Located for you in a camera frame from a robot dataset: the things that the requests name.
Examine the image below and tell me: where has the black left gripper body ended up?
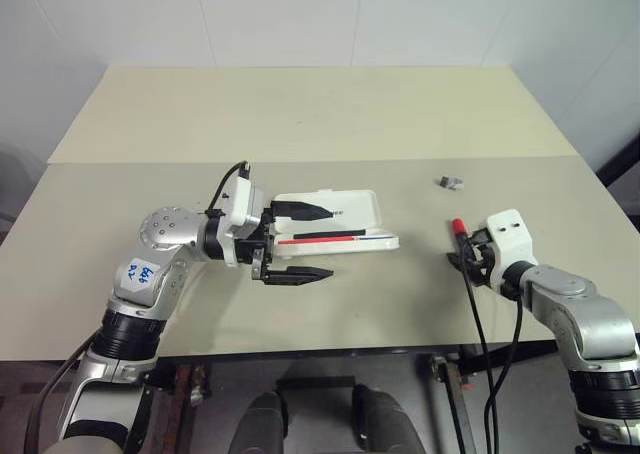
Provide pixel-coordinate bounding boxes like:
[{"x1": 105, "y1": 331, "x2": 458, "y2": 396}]
[{"x1": 234, "y1": 208, "x2": 275, "y2": 281}]

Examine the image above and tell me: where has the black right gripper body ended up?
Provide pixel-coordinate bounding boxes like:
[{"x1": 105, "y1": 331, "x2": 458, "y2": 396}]
[{"x1": 469, "y1": 241, "x2": 502, "y2": 289}]

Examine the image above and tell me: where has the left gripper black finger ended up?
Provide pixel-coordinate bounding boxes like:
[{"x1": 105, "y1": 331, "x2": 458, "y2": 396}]
[
  {"x1": 262, "y1": 266, "x2": 335, "y2": 289},
  {"x1": 272, "y1": 201, "x2": 332, "y2": 221}
]

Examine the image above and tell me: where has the black marker with red cap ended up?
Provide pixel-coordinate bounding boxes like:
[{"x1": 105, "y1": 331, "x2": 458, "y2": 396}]
[{"x1": 450, "y1": 217, "x2": 472, "y2": 275}]

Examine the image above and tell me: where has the white plastic pencil case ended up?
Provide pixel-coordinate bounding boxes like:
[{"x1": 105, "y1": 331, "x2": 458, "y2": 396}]
[{"x1": 269, "y1": 188, "x2": 402, "y2": 261}]

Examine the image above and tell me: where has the white label with blue writing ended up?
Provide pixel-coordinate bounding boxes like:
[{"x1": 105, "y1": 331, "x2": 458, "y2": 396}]
[{"x1": 119, "y1": 257, "x2": 157, "y2": 291}]

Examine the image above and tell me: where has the dark metal table leg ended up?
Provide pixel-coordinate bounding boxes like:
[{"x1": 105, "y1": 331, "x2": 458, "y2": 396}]
[{"x1": 428, "y1": 354, "x2": 476, "y2": 454}]

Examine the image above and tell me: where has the dark rounded shape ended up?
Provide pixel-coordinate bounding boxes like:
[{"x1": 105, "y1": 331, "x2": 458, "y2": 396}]
[
  {"x1": 351, "y1": 383, "x2": 427, "y2": 454},
  {"x1": 233, "y1": 390, "x2": 292, "y2": 454}
]

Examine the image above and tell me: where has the rusty metal table leg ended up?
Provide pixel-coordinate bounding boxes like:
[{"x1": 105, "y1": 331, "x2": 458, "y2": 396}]
[{"x1": 171, "y1": 363, "x2": 209, "y2": 454}]

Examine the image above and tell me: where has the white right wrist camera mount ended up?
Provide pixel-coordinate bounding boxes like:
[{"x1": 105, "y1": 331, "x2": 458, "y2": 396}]
[{"x1": 485, "y1": 207, "x2": 540, "y2": 289}]

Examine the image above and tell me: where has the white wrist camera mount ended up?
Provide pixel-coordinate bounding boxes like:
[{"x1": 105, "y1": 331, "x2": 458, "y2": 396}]
[
  {"x1": 219, "y1": 173, "x2": 266, "y2": 269},
  {"x1": 485, "y1": 207, "x2": 540, "y2": 289}
]

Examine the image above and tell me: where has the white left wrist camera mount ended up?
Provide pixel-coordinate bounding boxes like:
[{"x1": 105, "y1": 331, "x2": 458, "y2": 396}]
[{"x1": 219, "y1": 173, "x2": 266, "y2": 269}]

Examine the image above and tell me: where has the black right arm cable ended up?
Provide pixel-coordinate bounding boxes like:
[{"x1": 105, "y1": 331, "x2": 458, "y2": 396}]
[{"x1": 462, "y1": 238, "x2": 525, "y2": 454}]

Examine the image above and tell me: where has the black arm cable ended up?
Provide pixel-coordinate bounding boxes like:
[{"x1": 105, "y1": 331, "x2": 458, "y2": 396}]
[
  {"x1": 27, "y1": 161, "x2": 251, "y2": 454},
  {"x1": 462, "y1": 238, "x2": 525, "y2": 454}
]

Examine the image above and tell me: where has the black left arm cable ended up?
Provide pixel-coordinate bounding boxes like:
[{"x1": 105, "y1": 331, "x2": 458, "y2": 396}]
[{"x1": 27, "y1": 161, "x2": 251, "y2": 454}]

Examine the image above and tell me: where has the black table frame bar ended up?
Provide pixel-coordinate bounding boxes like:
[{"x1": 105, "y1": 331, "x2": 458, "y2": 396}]
[{"x1": 149, "y1": 343, "x2": 566, "y2": 376}]

